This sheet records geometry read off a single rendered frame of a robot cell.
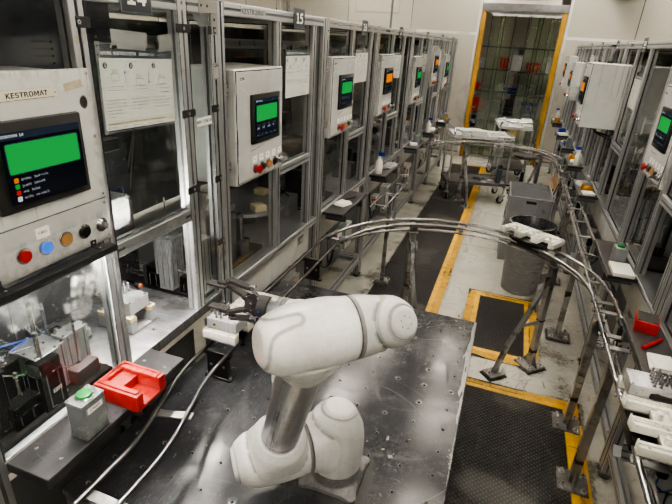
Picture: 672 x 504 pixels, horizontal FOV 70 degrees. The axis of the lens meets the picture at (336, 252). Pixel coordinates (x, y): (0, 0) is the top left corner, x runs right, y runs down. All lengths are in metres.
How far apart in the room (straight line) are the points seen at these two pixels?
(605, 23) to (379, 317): 8.84
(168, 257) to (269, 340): 1.24
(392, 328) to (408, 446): 0.90
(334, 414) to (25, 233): 0.92
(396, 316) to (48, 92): 0.95
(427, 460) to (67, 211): 1.32
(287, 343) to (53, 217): 0.74
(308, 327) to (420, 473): 0.93
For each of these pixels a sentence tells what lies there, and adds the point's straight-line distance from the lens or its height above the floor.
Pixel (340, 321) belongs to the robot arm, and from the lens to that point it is 0.91.
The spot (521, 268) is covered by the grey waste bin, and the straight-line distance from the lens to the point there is 4.31.
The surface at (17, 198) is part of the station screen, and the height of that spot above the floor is 1.57.
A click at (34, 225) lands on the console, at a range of 1.36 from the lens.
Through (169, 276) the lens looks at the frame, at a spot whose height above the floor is 0.99.
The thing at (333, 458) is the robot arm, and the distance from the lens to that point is 1.50.
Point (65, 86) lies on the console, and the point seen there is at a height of 1.79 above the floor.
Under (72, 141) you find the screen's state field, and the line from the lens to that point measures 1.38.
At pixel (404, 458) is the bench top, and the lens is 1.75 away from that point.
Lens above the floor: 1.93
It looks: 24 degrees down
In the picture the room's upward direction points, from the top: 3 degrees clockwise
